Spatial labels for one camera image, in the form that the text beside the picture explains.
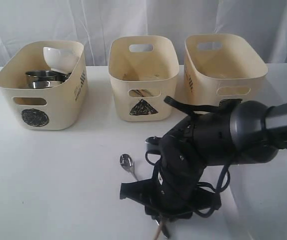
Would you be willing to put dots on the steel mug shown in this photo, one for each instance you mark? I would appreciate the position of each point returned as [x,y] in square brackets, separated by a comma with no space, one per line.
[62,77]
[40,75]

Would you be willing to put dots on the cream bin with triangle mark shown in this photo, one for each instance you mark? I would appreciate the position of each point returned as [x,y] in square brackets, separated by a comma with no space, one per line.
[153,59]

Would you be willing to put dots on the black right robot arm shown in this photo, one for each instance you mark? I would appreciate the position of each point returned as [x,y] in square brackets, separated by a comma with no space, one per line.
[195,155]

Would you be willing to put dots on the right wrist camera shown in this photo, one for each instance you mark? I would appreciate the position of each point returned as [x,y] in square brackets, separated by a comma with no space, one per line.
[152,145]

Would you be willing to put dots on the white square plate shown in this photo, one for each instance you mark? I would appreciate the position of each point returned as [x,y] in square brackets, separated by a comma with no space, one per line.
[257,200]

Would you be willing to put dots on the white backdrop curtain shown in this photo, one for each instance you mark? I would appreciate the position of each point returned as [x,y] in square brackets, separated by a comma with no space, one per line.
[97,23]

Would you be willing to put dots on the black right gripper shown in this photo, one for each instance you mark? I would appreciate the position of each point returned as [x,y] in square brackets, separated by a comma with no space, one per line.
[173,193]

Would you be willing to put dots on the cream bin with circle mark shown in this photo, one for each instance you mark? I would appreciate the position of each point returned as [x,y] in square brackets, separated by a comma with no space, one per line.
[54,108]

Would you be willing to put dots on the white plastic bowl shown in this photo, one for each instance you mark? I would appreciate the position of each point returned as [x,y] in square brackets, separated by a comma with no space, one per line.
[59,59]

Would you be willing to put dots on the cream bin with square mark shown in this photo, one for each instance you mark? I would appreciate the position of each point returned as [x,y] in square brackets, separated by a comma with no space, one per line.
[219,67]

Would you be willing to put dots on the steel bowl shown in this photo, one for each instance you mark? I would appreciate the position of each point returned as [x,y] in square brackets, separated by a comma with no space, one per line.
[44,84]

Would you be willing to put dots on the steel spoon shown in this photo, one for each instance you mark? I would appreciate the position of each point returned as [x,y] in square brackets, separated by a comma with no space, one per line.
[128,165]

